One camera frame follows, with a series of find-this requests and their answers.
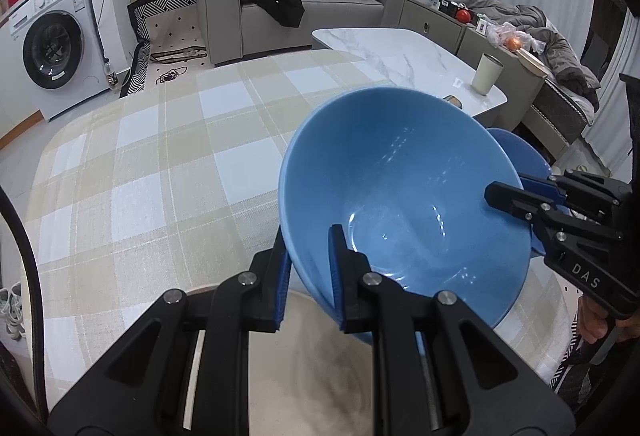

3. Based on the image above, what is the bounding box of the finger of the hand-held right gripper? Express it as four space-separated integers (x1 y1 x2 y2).
484 181 621 242
517 170 628 217

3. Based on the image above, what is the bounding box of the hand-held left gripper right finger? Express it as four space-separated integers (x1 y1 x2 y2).
327 224 576 436

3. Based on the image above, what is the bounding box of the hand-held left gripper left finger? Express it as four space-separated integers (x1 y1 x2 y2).
47 230 292 436

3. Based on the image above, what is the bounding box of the small blue bowl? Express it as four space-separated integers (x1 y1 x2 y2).
485 127 553 259

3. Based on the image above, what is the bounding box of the large cream plate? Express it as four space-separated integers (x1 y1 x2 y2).
181 285 382 436

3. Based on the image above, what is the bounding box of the large blue bowl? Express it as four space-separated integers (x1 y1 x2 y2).
277 87 533 347

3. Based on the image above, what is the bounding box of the person's right hand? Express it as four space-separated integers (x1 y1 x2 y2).
579 296 640 343

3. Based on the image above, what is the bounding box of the striped dark cloth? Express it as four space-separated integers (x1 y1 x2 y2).
550 336 608 407

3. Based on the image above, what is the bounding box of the cream cup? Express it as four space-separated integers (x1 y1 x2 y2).
471 53 503 96

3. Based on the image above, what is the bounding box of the grey blanket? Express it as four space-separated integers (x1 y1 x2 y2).
440 0 601 104

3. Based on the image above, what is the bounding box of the clear plastic bag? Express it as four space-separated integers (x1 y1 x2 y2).
487 23 546 54

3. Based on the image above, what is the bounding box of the white marble coffee table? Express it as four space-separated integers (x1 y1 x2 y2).
311 27 510 127

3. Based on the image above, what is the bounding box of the grey storage cabinet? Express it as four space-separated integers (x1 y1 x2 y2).
402 0 468 57

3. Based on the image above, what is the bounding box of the black white patterned mat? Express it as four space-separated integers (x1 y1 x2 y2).
119 0 198 98

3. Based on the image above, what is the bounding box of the white green sneaker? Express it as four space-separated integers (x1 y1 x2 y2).
5 311 26 341
0 282 23 317

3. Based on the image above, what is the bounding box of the white washing machine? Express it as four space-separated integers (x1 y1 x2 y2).
0 0 113 122

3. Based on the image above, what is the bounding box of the black floor cable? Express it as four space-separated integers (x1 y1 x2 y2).
156 66 188 84

